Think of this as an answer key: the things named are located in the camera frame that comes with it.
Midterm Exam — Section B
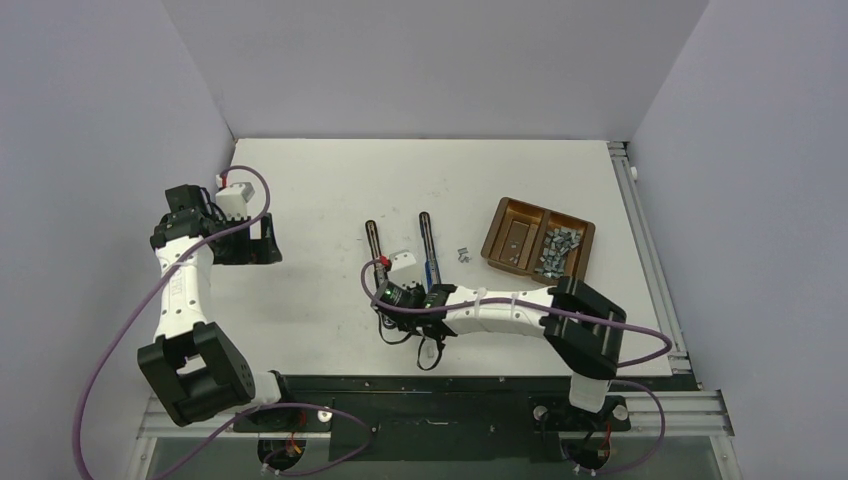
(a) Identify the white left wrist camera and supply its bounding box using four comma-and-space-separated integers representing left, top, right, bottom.
214, 182, 255, 221

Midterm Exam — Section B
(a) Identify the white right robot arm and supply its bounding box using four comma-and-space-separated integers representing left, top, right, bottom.
372, 277, 627, 428

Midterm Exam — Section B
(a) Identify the brown wooden tray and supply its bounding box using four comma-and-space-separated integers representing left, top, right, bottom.
481, 197, 596, 285

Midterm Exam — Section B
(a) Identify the pile of staple strips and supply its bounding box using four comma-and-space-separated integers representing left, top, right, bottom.
534, 227, 583, 279

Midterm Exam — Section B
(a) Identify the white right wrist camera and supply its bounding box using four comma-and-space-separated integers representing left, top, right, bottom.
387, 250, 423, 288

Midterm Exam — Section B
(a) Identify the aluminium side rail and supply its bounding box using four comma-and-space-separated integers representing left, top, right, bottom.
608, 140, 735, 439

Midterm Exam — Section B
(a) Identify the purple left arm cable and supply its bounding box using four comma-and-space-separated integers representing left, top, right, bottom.
71, 164, 372, 480

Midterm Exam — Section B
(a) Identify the grey staple strip cluster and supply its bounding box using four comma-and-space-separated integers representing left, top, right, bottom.
457, 247, 471, 264

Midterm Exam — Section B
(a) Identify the black stapler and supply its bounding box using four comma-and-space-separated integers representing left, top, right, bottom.
365, 220, 383, 259

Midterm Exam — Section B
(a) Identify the blue stapler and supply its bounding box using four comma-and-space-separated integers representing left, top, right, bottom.
419, 211, 441, 290

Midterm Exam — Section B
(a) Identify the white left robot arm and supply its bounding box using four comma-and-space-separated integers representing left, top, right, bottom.
137, 182, 298, 430

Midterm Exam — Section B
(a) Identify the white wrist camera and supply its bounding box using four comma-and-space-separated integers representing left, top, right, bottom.
387, 250, 423, 288
214, 182, 255, 221

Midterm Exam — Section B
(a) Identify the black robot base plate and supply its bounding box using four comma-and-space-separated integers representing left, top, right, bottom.
231, 374, 697, 464

